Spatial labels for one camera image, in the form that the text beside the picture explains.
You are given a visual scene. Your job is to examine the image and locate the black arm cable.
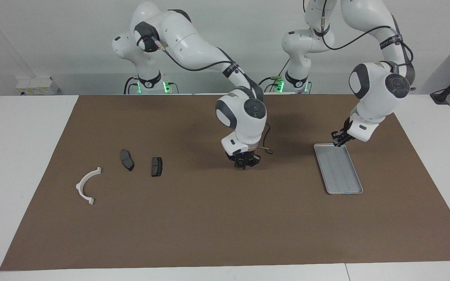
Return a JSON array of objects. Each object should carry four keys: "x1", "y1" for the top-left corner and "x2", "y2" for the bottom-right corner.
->
[
  {"x1": 151, "y1": 35, "x2": 274, "y2": 155},
  {"x1": 319, "y1": 8, "x2": 415, "y2": 92}
]

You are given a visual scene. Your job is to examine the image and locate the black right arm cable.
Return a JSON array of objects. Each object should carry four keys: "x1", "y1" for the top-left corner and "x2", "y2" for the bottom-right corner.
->
[{"x1": 151, "y1": 35, "x2": 274, "y2": 155}]

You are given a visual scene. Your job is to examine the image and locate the black right base cable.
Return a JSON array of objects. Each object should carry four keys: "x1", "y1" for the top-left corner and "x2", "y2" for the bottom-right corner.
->
[{"x1": 123, "y1": 76, "x2": 139, "y2": 94}]

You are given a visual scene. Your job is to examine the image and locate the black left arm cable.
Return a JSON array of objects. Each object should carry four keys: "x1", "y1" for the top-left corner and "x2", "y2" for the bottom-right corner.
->
[{"x1": 319, "y1": 8, "x2": 415, "y2": 92}]

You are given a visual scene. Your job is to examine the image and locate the brown table mat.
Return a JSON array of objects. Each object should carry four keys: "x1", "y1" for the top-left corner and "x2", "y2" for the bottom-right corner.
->
[{"x1": 0, "y1": 94, "x2": 450, "y2": 271}]

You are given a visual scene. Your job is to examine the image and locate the black base cable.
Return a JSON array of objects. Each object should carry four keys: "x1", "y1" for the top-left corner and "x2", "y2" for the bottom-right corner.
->
[
  {"x1": 123, "y1": 76, "x2": 139, "y2": 94},
  {"x1": 254, "y1": 59, "x2": 292, "y2": 93}
]

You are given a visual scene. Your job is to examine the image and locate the silver metal tray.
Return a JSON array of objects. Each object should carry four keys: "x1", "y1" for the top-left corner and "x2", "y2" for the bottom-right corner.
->
[{"x1": 313, "y1": 143, "x2": 364, "y2": 195}]

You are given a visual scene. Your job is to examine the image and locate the dark curved brake pad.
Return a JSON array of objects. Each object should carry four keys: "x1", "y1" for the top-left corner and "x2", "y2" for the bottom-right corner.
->
[{"x1": 120, "y1": 149, "x2": 134, "y2": 171}]

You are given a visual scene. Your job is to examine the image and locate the black left base cable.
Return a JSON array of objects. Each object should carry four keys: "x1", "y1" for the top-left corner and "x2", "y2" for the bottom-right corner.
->
[{"x1": 254, "y1": 59, "x2": 292, "y2": 93}]

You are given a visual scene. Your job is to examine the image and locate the white curved plastic bracket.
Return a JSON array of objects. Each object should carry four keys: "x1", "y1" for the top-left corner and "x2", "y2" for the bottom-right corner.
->
[{"x1": 76, "y1": 167, "x2": 102, "y2": 205}]

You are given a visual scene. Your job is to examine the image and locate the white box with yellow labels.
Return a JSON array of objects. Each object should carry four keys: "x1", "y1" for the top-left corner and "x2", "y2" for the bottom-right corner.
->
[{"x1": 16, "y1": 76, "x2": 59, "y2": 95}]

